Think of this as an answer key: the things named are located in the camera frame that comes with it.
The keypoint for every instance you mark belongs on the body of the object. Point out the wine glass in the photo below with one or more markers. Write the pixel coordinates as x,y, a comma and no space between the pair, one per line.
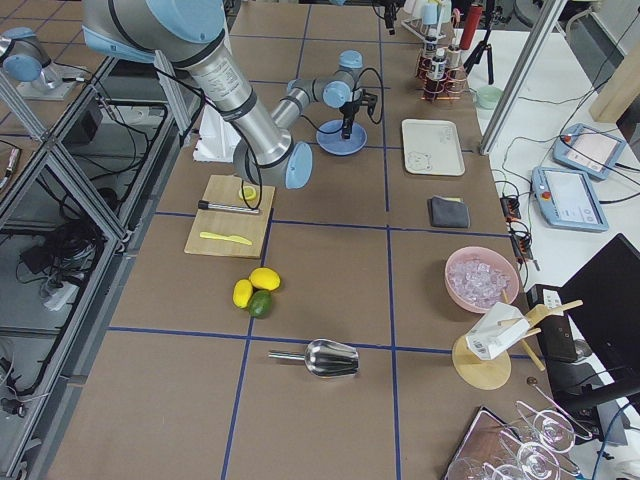
550,426
532,459

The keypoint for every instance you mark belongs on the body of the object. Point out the black monitor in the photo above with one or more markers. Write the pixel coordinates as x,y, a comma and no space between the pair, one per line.
608,285

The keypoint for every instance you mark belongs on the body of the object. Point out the lower teach pendant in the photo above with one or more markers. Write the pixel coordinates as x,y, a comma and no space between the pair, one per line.
567,199

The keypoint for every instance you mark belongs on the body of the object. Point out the blue ceramic plate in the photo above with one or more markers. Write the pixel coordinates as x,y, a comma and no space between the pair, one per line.
329,138

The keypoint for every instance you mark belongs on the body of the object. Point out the wine glass far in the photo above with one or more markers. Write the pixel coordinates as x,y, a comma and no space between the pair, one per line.
550,426

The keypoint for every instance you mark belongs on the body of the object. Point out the green avocado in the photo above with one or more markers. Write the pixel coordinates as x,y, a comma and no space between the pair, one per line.
260,304

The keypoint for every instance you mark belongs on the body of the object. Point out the dark bottle white cap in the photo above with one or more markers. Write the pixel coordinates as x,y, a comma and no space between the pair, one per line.
438,65

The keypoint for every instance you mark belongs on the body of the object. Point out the upper teach pendant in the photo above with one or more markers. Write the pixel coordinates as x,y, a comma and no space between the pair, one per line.
592,151

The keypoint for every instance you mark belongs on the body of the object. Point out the white paper carton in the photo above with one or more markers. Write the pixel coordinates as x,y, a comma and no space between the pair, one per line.
497,330

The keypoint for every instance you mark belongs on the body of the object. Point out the yellow plastic knife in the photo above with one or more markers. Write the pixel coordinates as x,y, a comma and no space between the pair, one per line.
228,238

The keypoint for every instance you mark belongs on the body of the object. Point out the cream bear serving tray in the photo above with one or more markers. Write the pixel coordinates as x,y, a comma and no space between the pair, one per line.
431,147

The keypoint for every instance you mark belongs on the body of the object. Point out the wine glass near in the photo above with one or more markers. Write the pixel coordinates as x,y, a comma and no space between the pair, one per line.
532,459

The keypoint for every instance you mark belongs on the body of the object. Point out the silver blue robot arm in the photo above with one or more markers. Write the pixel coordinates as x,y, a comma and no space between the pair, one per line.
191,35
25,60

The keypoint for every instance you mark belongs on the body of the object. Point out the teach pendant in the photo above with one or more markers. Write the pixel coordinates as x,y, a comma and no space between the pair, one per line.
592,151
567,199

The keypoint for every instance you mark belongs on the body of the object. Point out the steel ice scoop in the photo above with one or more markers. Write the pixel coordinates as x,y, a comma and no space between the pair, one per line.
324,358

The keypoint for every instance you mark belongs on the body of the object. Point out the copper wire bottle rack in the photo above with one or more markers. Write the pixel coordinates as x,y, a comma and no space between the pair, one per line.
452,87

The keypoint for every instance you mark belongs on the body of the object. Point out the yellow lemon front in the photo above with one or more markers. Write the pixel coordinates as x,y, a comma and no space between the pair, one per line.
242,293

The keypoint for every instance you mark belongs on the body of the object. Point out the black tripod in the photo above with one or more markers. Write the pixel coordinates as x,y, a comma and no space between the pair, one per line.
484,47

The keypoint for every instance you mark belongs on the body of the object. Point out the pink bowl of ice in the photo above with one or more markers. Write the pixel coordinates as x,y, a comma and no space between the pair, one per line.
476,278

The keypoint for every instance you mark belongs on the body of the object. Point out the grey folded cloth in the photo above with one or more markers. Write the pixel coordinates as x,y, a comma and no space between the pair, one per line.
448,213

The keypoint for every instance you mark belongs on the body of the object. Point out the yellow lemon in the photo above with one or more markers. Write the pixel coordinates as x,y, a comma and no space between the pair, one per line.
242,293
265,278

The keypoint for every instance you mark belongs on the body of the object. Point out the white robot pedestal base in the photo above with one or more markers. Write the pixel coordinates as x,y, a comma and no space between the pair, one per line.
217,139

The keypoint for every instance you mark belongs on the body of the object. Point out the aluminium frame post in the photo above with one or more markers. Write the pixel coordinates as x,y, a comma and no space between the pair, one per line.
532,49

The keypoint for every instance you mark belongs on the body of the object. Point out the yellow lemon rear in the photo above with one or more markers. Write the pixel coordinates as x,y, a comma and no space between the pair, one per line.
265,278

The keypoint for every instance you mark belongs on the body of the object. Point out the red cylinder bottle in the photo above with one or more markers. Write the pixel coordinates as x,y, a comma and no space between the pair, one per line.
473,18

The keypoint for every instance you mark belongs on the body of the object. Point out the wooden cup stand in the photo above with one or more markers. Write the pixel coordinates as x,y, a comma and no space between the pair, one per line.
492,374

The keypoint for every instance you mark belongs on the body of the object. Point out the wooden cutting board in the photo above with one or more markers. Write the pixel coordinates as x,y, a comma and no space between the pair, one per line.
225,189

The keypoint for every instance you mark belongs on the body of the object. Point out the mint green cup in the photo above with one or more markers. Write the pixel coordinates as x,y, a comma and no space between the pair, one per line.
487,97

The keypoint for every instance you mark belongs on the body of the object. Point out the half lemon slice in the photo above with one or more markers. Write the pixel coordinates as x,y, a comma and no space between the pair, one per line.
248,193

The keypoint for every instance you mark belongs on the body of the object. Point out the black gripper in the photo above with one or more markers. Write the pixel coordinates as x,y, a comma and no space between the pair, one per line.
348,113

